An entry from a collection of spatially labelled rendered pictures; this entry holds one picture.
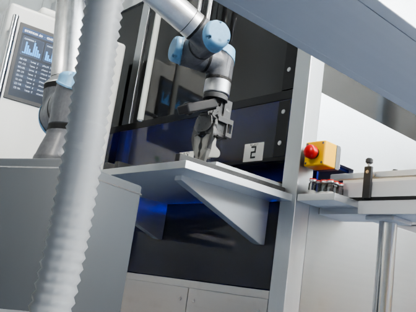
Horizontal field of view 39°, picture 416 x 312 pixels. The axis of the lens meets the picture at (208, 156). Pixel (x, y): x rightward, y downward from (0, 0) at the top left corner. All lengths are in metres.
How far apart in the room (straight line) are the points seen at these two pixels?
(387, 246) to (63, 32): 1.02
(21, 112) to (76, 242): 2.03
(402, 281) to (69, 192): 1.88
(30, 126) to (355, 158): 1.22
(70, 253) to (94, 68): 0.11
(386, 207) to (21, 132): 1.37
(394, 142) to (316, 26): 1.56
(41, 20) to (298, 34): 1.92
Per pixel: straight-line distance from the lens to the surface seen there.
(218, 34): 1.51
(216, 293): 1.86
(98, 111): 0.34
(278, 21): 0.59
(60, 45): 1.53
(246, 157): 1.87
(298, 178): 1.70
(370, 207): 1.67
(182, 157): 1.46
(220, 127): 1.63
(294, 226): 1.68
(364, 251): 1.96
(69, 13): 1.55
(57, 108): 1.34
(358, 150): 1.95
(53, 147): 1.30
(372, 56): 0.65
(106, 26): 0.36
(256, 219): 1.71
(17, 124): 2.33
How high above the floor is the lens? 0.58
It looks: 13 degrees up
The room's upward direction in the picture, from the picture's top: 8 degrees clockwise
